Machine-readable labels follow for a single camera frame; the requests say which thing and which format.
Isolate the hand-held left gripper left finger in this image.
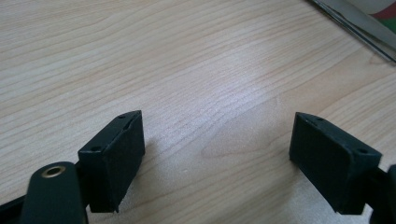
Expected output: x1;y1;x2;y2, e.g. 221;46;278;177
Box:
78;109;147;214

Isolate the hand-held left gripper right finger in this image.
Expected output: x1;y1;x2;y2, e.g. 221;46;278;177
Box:
289;111;383;216

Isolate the red and green mat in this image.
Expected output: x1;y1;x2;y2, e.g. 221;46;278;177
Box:
367;0;396;35

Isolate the grey metal rail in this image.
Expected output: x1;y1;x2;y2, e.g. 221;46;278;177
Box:
307;0;396;63

